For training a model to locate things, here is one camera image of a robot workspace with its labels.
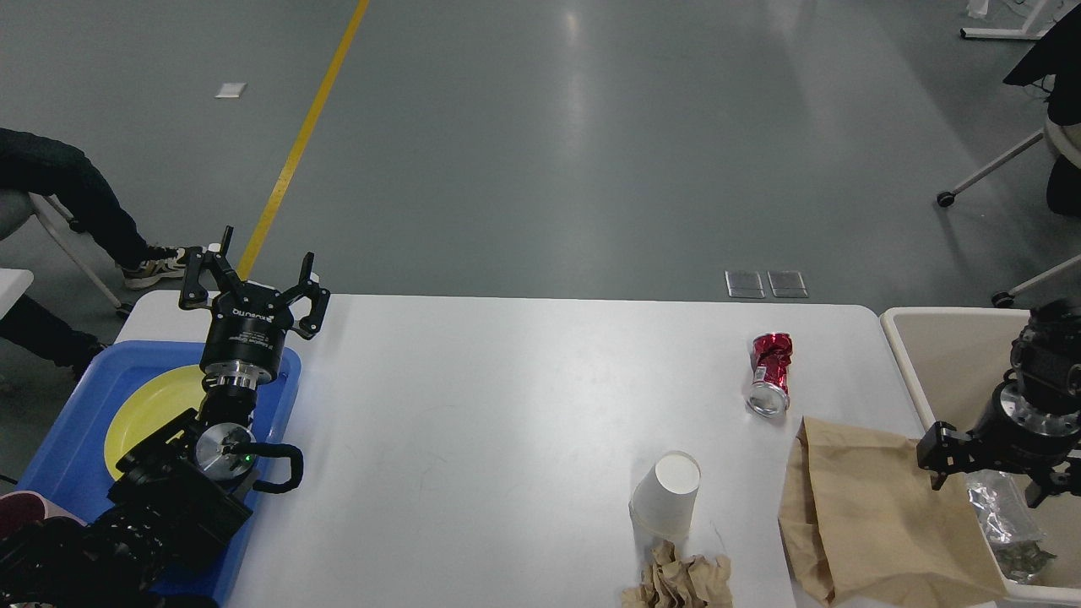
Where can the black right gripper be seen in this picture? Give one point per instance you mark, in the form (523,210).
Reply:
(1012,436)

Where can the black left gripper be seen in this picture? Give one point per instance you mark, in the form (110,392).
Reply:
(245,338)

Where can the brown paper bag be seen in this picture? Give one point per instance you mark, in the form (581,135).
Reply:
(859,519)

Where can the yellow plastic plate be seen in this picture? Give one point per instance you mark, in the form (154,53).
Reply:
(151,406)

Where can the crushed red soda can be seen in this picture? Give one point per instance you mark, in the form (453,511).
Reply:
(770,357)

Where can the white paper cup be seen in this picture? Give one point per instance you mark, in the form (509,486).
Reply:
(664,500)

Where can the brown paper ball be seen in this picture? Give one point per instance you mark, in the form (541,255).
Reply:
(670,580)

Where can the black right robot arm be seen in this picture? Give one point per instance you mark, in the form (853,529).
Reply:
(1045,360)

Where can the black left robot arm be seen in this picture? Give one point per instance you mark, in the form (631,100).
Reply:
(181,490)

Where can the foil ball in bin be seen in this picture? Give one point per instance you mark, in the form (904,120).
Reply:
(1009,529)

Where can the seated person beige sweater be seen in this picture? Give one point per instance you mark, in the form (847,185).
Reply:
(44,166)

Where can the white desk corner left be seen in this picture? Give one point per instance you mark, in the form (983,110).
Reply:
(13,284)

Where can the blue plastic tray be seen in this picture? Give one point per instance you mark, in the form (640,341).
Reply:
(69,468)

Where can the grey office chair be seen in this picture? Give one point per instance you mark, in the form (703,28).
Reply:
(18,208)

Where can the pink mug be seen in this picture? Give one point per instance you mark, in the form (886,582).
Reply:
(19,508)

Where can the metal floor socket cover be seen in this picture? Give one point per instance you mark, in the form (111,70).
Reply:
(755,285)

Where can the white chair with black jacket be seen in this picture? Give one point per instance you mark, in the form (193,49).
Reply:
(1054,55)

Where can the white table leg base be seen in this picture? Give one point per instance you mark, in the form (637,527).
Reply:
(1038,18)

